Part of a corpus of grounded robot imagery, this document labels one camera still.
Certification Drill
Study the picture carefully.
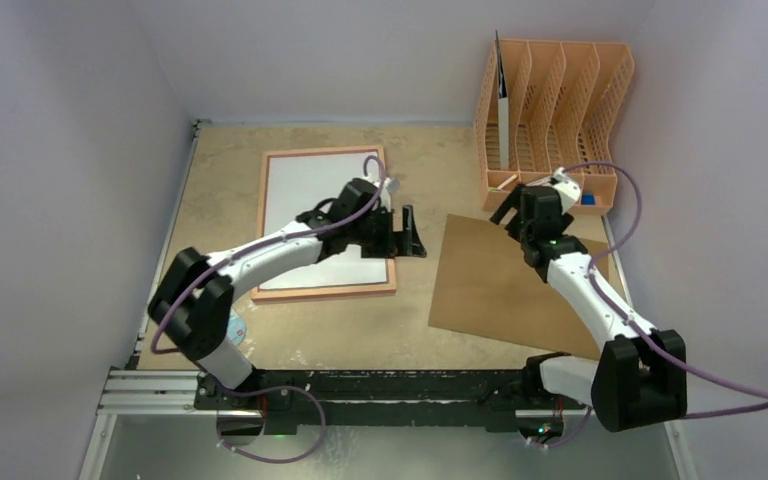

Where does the blue tape dispenser pack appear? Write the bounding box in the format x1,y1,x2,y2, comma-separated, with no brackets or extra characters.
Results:
226,309,247,347

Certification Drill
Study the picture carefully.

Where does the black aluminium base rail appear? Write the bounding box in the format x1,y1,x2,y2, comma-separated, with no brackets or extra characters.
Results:
95,367,683,439

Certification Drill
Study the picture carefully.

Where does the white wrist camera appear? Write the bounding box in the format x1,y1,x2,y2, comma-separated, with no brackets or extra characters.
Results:
380,177,400,210
549,167,583,214

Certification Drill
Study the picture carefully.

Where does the white marker pen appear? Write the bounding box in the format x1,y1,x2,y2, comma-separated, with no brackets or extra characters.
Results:
495,175,519,191

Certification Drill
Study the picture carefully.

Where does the brown frame backing board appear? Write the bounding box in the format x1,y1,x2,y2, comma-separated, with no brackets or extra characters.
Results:
428,214,601,360

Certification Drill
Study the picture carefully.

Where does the white folder in organizer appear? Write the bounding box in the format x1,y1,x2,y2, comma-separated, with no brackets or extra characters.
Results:
495,32,510,170

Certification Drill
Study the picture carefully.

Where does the orange plastic file organizer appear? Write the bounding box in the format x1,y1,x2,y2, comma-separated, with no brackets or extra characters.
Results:
473,39,635,215

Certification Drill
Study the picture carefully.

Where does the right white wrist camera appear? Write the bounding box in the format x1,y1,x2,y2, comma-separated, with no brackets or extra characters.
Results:
549,167,583,214

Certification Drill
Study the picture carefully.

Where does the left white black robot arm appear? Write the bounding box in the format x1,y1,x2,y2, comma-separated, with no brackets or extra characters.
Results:
147,178,427,409

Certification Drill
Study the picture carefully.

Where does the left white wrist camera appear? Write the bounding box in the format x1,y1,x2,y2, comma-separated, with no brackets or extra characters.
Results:
380,177,400,210

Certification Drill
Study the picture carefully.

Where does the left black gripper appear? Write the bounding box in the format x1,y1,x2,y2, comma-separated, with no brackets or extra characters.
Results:
350,205,425,259

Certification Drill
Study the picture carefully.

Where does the blue landscape photo print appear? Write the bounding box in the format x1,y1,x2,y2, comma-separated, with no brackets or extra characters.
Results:
259,149,389,291

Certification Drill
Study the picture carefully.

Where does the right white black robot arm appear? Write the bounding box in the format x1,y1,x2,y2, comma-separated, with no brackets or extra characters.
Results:
491,182,688,432

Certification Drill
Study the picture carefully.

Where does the white red glue stick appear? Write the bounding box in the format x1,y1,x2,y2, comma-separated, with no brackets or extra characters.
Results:
527,175,552,186

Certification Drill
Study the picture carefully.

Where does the pink wooden picture frame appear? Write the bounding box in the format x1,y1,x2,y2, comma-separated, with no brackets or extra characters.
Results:
250,145,397,302

